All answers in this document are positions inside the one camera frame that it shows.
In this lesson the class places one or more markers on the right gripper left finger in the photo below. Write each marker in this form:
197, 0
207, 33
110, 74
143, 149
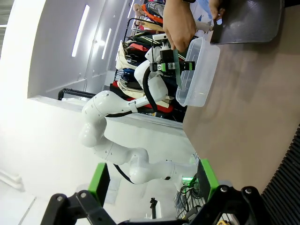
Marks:
98, 185

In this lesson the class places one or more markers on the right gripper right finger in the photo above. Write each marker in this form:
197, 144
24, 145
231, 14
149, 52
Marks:
208, 182

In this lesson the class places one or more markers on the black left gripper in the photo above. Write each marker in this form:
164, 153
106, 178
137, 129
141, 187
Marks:
167, 56

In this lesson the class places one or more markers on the large green PCB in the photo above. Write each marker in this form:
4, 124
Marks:
178, 70

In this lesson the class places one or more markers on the black plastic tray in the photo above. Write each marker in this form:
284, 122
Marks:
253, 23

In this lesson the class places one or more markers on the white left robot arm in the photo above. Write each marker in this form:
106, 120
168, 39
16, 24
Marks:
100, 110

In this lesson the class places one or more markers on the person's right hand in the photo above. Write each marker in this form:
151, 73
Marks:
179, 23

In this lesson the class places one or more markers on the person's left hand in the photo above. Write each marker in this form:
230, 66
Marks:
216, 7

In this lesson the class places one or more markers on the clear plastic box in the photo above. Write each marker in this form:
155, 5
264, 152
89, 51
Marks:
201, 77

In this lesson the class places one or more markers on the red fabric pile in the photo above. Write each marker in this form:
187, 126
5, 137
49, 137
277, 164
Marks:
161, 108

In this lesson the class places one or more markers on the black metal clothes rack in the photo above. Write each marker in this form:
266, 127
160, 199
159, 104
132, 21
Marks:
131, 28

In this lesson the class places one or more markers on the long ceiling light strip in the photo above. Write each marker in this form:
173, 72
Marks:
80, 30
130, 8
106, 43

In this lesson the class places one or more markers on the black slotted PCB rack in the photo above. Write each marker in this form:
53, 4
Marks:
288, 182

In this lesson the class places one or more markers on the black metal rail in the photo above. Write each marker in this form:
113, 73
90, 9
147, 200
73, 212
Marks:
75, 92

